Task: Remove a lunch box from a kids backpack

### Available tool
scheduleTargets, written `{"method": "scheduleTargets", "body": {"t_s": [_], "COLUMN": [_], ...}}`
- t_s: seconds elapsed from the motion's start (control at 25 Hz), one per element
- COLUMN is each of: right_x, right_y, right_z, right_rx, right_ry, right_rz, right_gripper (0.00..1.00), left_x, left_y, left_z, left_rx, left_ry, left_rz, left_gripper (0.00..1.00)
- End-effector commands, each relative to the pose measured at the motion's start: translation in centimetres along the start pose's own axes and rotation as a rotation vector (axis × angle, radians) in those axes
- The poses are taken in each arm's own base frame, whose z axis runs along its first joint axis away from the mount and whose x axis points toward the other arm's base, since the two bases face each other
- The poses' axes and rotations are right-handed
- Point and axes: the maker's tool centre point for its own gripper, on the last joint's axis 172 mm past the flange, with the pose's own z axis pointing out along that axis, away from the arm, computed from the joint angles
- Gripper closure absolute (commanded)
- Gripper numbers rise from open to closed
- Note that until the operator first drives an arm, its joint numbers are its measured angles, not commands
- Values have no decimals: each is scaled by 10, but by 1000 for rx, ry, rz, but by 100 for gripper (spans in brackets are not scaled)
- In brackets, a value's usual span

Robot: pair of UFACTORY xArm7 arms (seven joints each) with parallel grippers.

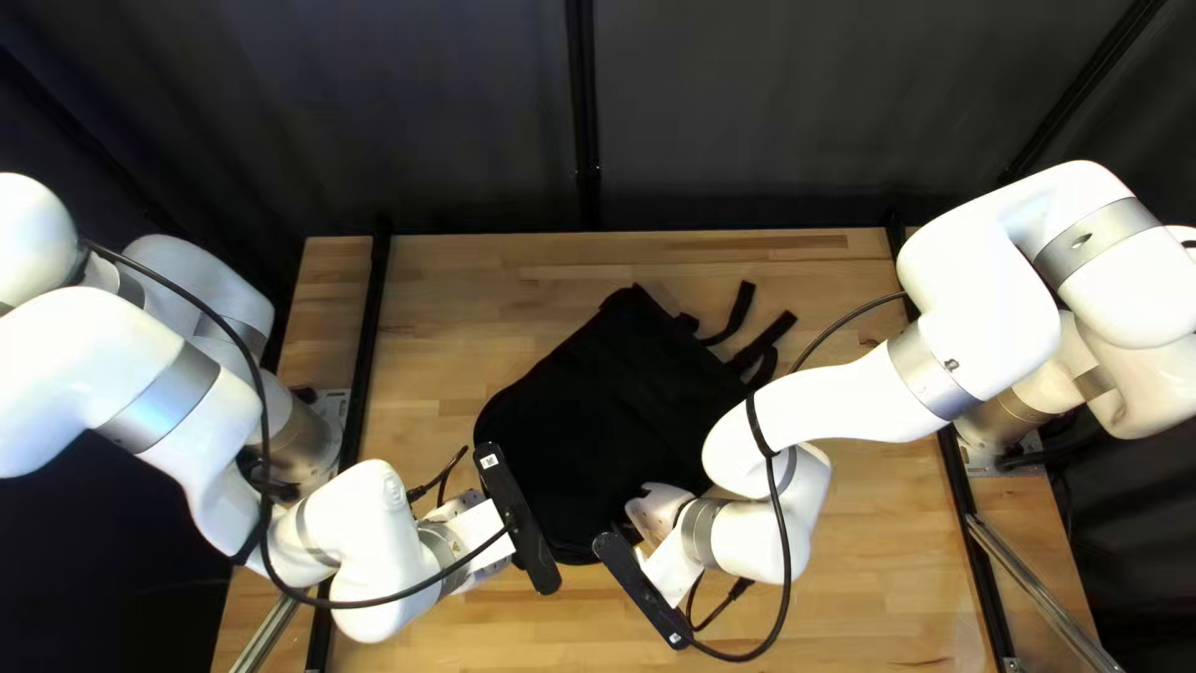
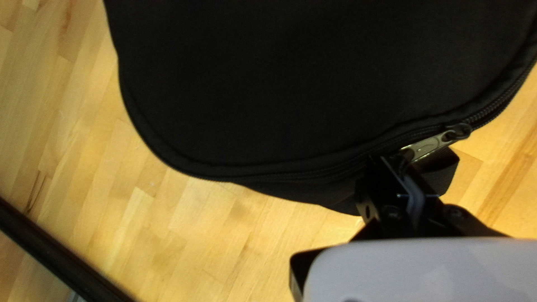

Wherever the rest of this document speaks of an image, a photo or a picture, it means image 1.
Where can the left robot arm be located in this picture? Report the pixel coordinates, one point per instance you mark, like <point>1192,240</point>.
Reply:
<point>93,374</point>

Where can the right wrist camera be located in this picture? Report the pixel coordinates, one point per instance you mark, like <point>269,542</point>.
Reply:
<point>640,584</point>

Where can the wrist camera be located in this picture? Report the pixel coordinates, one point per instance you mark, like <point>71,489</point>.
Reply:
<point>640,584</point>
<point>514,514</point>

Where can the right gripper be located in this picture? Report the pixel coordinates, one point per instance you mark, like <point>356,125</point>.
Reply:
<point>663,509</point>

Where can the black frame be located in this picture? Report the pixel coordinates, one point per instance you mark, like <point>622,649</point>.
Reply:
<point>581,112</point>

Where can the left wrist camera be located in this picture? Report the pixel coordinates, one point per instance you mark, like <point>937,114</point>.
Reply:
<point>514,514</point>

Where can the black backpack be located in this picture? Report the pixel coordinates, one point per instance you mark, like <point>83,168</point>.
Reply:
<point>607,421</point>

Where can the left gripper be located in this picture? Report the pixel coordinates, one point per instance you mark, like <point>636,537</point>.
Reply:
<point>472,533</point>

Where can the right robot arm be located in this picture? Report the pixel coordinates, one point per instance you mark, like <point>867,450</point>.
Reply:
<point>981,280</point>

